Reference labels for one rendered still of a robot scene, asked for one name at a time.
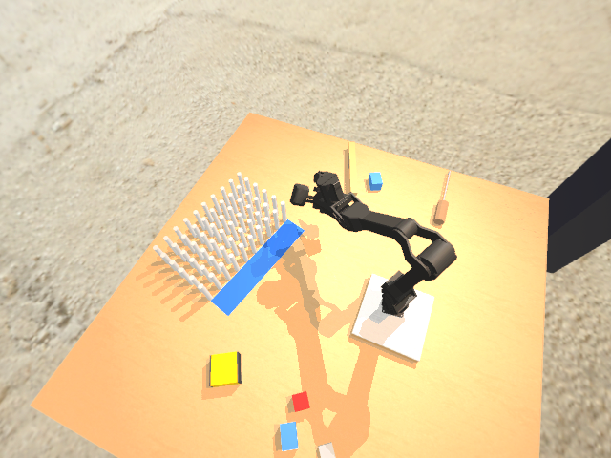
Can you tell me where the blue cube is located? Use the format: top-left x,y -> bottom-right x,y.
369,172 -> 383,191
280,422 -> 298,451

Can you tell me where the blue flat strip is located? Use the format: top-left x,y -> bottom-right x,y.
210,219 -> 305,316

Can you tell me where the red square tile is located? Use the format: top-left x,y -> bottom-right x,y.
292,392 -> 310,412

